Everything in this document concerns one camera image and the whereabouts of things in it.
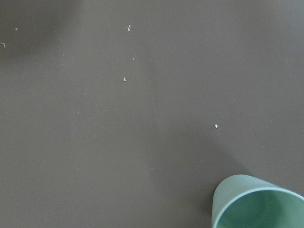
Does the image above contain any green cup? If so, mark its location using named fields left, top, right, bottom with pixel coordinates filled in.
left=212, top=175, right=304, bottom=228

